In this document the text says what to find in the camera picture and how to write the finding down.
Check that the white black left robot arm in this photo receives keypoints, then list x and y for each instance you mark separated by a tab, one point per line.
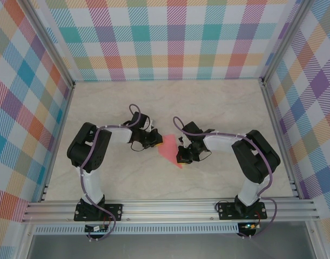
93	186

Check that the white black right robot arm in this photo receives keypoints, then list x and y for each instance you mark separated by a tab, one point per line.
248	189

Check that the grey metal panel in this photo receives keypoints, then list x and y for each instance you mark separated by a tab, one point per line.
167	246

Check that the aluminium frame post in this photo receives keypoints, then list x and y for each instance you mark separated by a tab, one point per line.
50	46
286	40

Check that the aluminium side rail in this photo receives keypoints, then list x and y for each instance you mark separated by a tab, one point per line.
58	140
279	140

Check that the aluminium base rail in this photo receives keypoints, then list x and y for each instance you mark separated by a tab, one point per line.
170	210

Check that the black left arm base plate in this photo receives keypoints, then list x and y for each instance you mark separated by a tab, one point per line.
116	211

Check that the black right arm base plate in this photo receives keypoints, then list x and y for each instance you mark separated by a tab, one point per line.
227	210

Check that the pink cloth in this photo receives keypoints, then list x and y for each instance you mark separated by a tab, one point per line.
168	148

